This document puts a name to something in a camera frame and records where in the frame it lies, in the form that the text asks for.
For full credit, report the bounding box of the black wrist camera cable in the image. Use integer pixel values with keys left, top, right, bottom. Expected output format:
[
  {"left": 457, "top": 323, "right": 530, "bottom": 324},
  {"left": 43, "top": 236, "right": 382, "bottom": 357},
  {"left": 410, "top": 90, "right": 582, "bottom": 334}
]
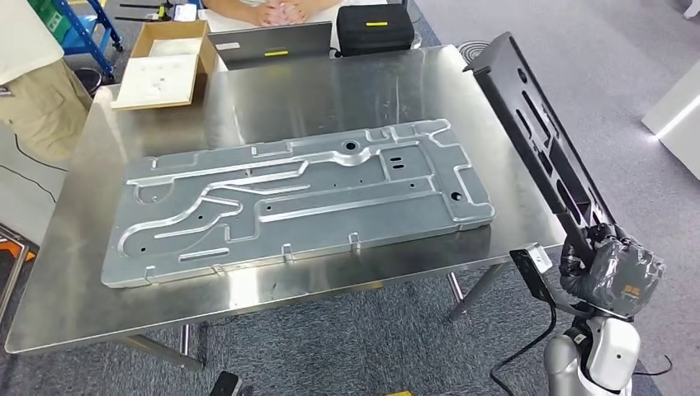
[{"left": 489, "top": 302, "right": 559, "bottom": 396}]

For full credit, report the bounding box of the green plastic crate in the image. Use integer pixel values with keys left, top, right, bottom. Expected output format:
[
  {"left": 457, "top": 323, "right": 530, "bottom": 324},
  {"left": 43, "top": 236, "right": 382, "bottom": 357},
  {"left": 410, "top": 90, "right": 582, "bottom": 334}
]
[{"left": 27, "top": 0, "right": 65, "bottom": 35}]

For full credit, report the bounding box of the seated person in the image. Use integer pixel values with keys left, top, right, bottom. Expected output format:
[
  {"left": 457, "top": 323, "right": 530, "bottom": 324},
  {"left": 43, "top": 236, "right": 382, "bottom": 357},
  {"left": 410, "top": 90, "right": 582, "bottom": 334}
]
[{"left": 202, "top": 0, "right": 343, "bottom": 27}]

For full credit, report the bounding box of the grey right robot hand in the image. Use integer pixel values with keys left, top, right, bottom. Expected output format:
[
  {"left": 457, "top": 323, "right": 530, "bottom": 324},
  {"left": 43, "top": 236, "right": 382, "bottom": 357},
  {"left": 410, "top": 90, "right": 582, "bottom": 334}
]
[{"left": 558, "top": 223, "right": 667, "bottom": 320}]

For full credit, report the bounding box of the black case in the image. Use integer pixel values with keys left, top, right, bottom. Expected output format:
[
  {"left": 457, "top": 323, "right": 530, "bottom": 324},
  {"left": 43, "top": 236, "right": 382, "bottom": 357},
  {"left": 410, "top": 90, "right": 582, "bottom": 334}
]
[{"left": 335, "top": 4, "right": 415, "bottom": 58}]

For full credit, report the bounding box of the stamped grey metal sheet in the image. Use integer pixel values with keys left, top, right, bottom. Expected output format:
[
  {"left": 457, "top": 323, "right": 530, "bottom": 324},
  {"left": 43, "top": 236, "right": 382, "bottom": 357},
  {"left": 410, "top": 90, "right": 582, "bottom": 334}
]
[{"left": 101, "top": 118, "right": 497, "bottom": 289}]

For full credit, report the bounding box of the white cabinet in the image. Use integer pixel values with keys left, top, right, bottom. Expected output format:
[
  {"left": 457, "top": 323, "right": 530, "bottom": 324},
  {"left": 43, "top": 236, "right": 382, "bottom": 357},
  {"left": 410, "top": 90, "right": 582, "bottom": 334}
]
[{"left": 641, "top": 59, "right": 700, "bottom": 182}]

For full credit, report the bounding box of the blue metal cart frame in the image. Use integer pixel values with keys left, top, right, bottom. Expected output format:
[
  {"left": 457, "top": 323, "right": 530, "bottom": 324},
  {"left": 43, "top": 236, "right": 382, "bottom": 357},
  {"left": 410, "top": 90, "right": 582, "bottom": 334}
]
[{"left": 51, "top": 0, "right": 124, "bottom": 78}]

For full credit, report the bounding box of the stainless steel workbench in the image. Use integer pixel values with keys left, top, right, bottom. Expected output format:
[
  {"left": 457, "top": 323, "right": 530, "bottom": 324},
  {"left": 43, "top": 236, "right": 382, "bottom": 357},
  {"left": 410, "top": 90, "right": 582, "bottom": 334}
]
[{"left": 4, "top": 45, "right": 567, "bottom": 373}]

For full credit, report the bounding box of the thin black desk cable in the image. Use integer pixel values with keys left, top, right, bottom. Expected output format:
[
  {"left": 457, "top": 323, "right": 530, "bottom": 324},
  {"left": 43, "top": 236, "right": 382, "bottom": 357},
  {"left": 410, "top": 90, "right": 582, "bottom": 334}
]
[{"left": 0, "top": 134, "right": 69, "bottom": 205}]

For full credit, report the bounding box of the cardboard box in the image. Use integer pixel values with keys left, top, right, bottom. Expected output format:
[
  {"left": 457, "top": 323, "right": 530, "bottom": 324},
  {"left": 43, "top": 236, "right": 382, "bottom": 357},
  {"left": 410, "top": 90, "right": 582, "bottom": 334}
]
[{"left": 111, "top": 21, "right": 219, "bottom": 112}]

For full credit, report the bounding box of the black plastic frame part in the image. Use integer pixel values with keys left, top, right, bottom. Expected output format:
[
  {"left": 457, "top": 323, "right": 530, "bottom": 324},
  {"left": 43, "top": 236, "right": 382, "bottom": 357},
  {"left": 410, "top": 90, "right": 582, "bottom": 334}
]
[{"left": 463, "top": 31, "right": 619, "bottom": 269}]

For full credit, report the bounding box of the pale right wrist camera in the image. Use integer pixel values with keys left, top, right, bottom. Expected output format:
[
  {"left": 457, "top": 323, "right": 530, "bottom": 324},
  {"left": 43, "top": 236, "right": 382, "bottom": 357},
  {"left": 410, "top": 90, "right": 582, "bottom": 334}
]
[{"left": 509, "top": 243, "right": 556, "bottom": 304}]

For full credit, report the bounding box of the radio device with antennas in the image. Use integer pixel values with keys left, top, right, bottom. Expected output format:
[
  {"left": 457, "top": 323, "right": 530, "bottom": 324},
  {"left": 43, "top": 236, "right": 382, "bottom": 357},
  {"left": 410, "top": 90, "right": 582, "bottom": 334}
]
[{"left": 117, "top": 0, "right": 201, "bottom": 24}]

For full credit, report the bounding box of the white desk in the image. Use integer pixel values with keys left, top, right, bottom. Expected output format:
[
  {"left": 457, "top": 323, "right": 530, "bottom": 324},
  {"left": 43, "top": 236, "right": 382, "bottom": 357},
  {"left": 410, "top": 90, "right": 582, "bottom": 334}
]
[{"left": 0, "top": 120, "right": 72, "bottom": 247}]

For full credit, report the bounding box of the orange floor object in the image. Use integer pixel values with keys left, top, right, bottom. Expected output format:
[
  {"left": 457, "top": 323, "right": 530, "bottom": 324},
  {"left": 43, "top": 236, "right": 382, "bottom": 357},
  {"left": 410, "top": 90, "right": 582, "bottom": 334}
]
[{"left": 0, "top": 240, "right": 36, "bottom": 263}]

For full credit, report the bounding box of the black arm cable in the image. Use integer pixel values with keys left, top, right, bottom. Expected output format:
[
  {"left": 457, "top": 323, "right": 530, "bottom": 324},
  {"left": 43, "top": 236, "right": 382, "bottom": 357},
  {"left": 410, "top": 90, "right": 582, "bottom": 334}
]
[{"left": 633, "top": 354, "right": 674, "bottom": 378}]

